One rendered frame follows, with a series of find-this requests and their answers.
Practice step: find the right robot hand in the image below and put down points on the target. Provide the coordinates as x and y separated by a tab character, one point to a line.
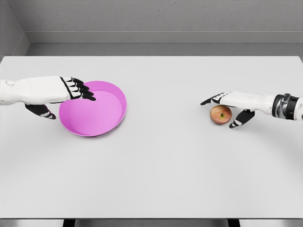
236	98

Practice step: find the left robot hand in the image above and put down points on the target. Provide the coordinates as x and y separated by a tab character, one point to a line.
47	89

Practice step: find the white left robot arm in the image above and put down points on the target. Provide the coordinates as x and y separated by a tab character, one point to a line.
13	91

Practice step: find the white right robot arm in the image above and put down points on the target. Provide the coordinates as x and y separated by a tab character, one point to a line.
282	106

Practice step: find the red yellow apple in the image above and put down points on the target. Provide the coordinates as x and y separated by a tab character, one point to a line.
221	115

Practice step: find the pink round plate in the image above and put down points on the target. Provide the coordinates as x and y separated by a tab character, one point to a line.
94	111

